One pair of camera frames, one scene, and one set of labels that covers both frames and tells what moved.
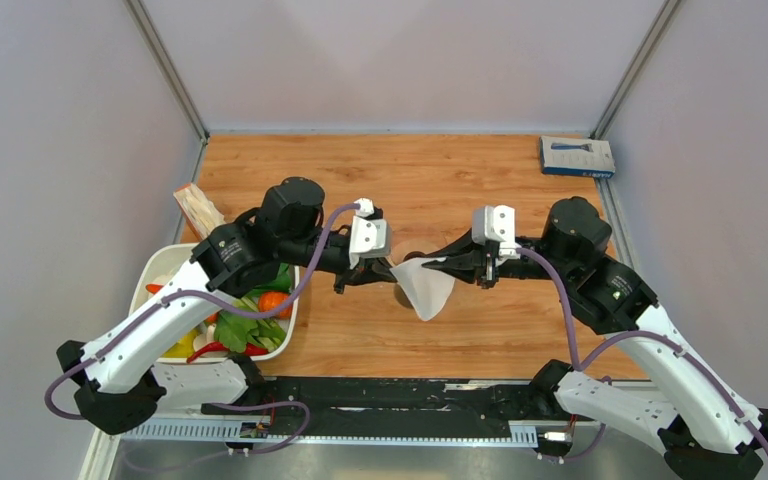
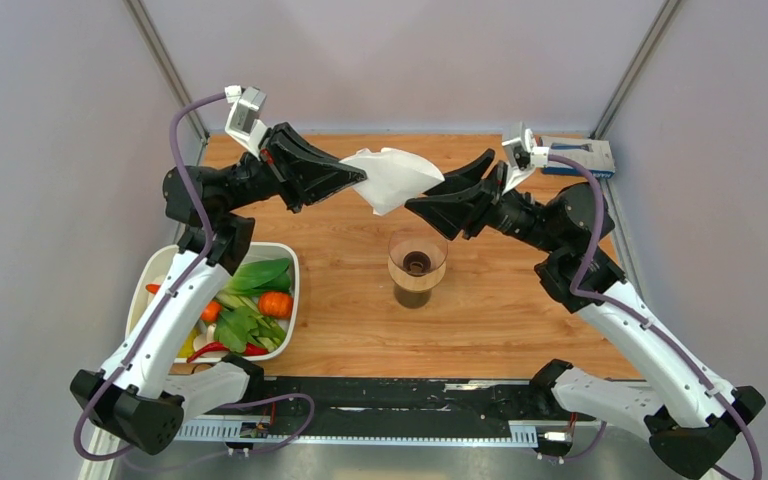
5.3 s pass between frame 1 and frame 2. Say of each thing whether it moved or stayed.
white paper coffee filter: moved
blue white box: stayed
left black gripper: moved
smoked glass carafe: stayed
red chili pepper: stayed
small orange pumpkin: stayed
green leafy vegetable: stayed
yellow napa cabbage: stayed
